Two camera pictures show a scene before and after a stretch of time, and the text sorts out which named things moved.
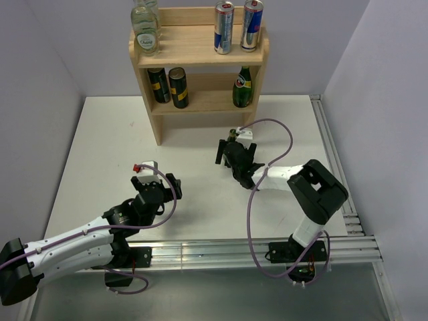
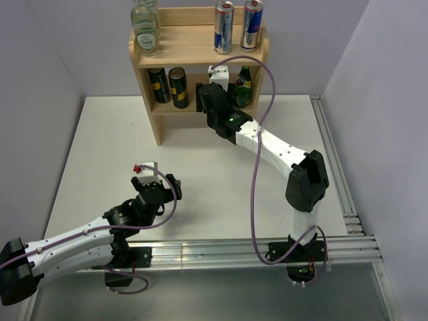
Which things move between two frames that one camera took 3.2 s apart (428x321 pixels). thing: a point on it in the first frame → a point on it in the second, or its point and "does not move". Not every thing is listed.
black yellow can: [160, 84] does not move
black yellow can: [178, 86] does not move
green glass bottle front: [242, 89] does not move
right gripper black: [251, 150] → [231, 94]
